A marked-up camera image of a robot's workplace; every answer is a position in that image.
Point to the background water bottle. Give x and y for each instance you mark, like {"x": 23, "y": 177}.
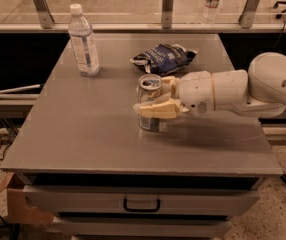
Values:
{"x": 211, "y": 8}

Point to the metal railing post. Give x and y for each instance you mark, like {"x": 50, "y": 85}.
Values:
{"x": 247, "y": 17}
{"x": 166, "y": 14}
{"x": 45, "y": 19}

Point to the grey upper drawer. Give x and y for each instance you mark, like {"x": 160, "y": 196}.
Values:
{"x": 77, "y": 199}

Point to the left metal railing post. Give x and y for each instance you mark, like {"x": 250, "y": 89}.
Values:
{"x": 45, "y": 19}

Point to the brown cardboard box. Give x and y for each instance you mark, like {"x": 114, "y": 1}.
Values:
{"x": 19, "y": 208}

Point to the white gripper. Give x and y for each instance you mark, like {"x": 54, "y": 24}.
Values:
{"x": 195, "y": 91}

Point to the middle metal railing post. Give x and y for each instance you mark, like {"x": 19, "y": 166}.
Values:
{"x": 166, "y": 14}

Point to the grey drawer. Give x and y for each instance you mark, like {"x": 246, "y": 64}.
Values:
{"x": 142, "y": 227}
{"x": 77, "y": 199}

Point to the silver blue redbull can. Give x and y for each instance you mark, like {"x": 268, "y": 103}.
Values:
{"x": 149, "y": 88}

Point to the grey metal rod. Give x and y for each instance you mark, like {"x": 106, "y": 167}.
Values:
{"x": 19, "y": 89}

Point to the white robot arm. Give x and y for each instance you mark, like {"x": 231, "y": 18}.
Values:
{"x": 259, "y": 91}

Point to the blue crumpled chip bag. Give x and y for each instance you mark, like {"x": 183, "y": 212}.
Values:
{"x": 164, "y": 59}

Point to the right metal railing post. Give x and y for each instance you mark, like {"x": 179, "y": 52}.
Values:
{"x": 247, "y": 17}

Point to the clear plastic water bottle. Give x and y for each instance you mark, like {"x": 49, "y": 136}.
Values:
{"x": 83, "y": 42}

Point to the grey lower drawer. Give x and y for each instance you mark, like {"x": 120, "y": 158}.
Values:
{"x": 142, "y": 227}

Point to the black drawer handle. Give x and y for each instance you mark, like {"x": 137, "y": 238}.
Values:
{"x": 141, "y": 206}

